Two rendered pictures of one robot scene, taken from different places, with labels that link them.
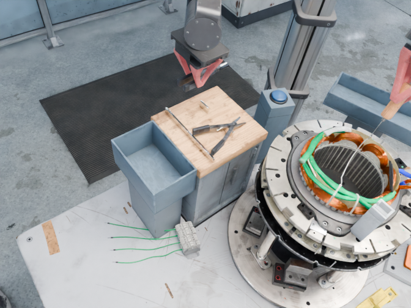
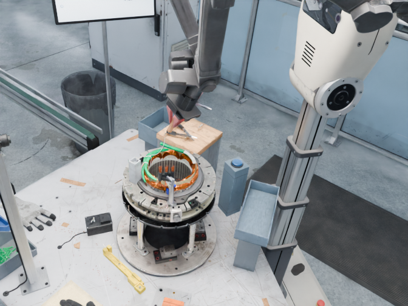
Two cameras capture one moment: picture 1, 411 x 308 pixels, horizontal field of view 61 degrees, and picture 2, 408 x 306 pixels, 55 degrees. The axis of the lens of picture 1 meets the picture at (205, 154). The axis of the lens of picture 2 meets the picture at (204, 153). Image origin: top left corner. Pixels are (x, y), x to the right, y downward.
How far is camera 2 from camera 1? 1.37 m
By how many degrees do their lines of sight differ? 52
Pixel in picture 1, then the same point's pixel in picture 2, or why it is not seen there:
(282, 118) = (229, 176)
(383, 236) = (135, 190)
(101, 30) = (373, 161)
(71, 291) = (110, 150)
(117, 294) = (112, 164)
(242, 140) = (184, 144)
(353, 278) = (145, 263)
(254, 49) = not seen: outside the picture
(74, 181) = not seen: hidden behind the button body
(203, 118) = (193, 130)
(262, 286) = (127, 215)
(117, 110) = not seen: hidden behind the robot
